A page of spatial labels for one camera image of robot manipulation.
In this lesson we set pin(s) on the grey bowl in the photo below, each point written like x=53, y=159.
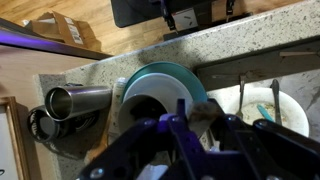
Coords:
x=133, y=106

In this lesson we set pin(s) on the black round lid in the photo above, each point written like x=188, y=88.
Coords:
x=43, y=128

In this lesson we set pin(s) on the wood framed text sign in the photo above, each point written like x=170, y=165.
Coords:
x=15, y=140

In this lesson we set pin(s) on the stacked plates and bowl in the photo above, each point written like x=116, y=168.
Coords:
x=173, y=68

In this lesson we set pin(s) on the stainless steel sink basin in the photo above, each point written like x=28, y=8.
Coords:
x=266, y=66

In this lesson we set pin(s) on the metal fork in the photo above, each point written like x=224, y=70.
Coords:
x=240, y=100

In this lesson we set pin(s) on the cardboard box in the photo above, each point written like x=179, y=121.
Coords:
x=60, y=28

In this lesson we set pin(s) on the steel tumbler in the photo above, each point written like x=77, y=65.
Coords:
x=80, y=100

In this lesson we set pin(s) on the teal spatula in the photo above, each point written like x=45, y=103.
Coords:
x=265, y=112

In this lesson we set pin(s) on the large white dirty plate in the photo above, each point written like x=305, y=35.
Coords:
x=293, y=110

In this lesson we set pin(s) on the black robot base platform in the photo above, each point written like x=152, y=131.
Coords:
x=133, y=11

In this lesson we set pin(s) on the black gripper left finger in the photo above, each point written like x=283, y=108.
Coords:
x=140, y=150

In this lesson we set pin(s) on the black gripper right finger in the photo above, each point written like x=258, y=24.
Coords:
x=266, y=150

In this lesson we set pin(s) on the small white plate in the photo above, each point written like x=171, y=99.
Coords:
x=160, y=88

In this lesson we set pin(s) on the black orange clamp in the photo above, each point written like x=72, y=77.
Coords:
x=168, y=15
x=229, y=6

